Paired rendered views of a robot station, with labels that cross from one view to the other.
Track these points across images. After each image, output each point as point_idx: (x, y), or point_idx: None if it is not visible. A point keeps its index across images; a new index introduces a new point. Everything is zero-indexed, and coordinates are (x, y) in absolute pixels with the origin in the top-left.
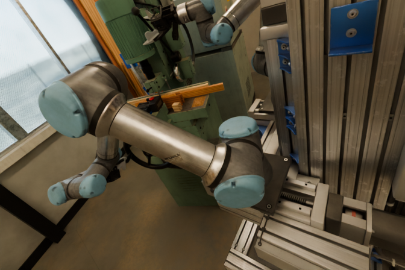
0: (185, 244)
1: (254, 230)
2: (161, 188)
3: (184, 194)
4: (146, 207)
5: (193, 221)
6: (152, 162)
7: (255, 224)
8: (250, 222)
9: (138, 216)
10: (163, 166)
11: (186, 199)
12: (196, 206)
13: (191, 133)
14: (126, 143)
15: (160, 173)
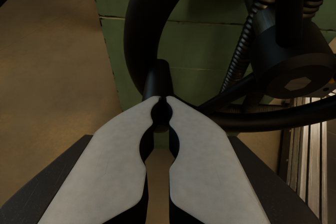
0: (160, 219)
1: (326, 220)
2: (86, 111)
3: (159, 136)
4: (60, 146)
5: (165, 176)
6: (122, 76)
7: (323, 208)
8: (314, 204)
9: (44, 165)
10: (264, 125)
11: (155, 142)
12: (165, 149)
13: (335, 14)
14: None
15: (128, 102)
